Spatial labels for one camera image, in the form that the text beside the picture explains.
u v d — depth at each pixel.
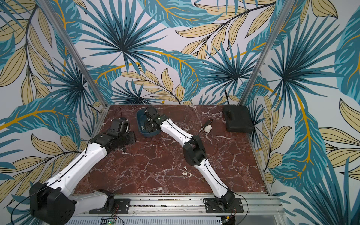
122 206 0.73
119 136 0.61
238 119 1.04
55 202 0.37
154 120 0.72
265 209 0.77
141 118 1.09
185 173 0.84
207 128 1.04
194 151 0.61
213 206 0.73
